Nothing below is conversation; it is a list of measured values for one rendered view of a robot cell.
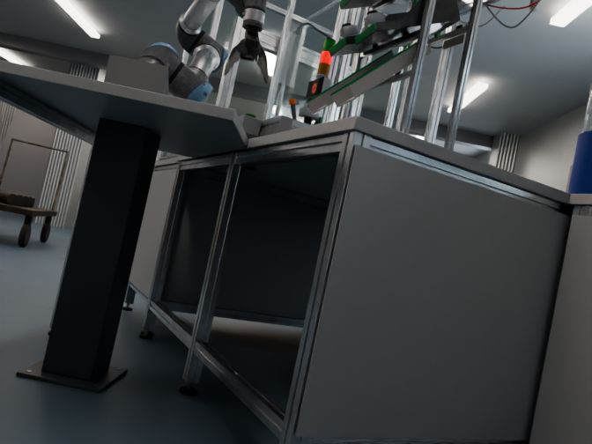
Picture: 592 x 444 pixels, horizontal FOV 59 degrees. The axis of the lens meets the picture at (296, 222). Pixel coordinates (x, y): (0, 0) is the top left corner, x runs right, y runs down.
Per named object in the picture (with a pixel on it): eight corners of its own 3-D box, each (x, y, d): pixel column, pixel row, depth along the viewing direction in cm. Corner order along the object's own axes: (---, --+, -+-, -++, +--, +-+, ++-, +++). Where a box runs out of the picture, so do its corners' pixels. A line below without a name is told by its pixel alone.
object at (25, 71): (-44, 62, 128) (-41, 50, 128) (95, 136, 218) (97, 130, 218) (233, 121, 128) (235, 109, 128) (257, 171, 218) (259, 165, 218)
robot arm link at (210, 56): (159, 92, 186) (189, 47, 230) (193, 118, 191) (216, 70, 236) (177, 67, 180) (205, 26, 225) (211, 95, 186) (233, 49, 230)
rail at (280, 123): (275, 144, 166) (282, 112, 166) (195, 159, 244) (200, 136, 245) (290, 149, 168) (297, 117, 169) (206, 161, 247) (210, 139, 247)
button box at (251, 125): (240, 131, 176) (244, 113, 176) (220, 136, 194) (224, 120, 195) (259, 136, 179) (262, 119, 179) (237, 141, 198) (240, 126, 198)
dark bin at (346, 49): (345, 44, 157) (341, 19, 156) (330, 56, 169) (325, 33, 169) (425, 33, 165) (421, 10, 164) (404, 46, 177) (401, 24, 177)
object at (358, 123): (353, 129, 110) (357, 114, 110) (175, 160, 243) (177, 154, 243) (692, 247, 175) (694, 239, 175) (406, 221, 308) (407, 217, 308)
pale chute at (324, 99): (327, 106, 155) (320, 92, 154) (313, 114, 168) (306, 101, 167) (398, 62, 162) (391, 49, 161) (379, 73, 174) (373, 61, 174)
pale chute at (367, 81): (355, 99, 142) (347, 84, 141) (337, 107, 154) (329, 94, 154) (432, 51, 149) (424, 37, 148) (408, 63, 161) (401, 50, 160)
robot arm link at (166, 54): (129, 71, 182) (142, 55, 192) (160, 95, 187) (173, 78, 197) (144, 48, 175) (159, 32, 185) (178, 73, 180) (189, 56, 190)
